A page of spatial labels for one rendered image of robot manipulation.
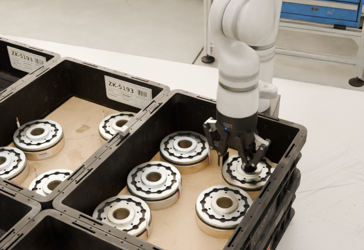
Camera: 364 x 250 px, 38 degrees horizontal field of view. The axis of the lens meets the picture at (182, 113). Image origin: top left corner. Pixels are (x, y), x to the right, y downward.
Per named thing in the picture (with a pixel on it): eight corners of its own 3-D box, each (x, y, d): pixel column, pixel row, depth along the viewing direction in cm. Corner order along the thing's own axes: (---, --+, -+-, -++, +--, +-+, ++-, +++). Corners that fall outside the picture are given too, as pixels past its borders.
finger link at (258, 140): (246, 132, 96) (241, 139, 98) (266, 149, 95) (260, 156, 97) (253, 125, 98) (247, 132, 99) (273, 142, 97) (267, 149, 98)
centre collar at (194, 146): (189, 156, 106) (189, 153, 105) (168, 149, 108) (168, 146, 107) (201, 142, 109) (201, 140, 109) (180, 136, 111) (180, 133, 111)
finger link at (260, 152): (260, 144, 95) (246, 162, 100) (268, 151, 95) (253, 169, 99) (267, 137, 97) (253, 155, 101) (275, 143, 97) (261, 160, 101)
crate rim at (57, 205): (213, 291, 75) (214, 281, 73) (49, 216, 87) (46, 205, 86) (309, 137, 103) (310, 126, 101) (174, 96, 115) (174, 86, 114)
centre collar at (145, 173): (158, 191, 98) (158, 188, 97) (135, 183, 100) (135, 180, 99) (171, 175, 101) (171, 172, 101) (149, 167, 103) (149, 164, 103)
